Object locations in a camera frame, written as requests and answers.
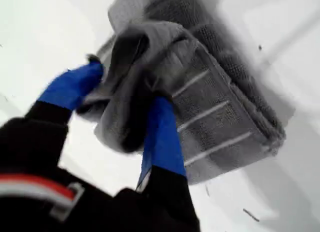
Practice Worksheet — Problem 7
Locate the grey striped towel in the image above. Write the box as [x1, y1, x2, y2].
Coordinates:
[76, 0, 287, 186]

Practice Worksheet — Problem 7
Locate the red white servo wire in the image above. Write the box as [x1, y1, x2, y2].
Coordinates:
[0, 173, 85, 223]

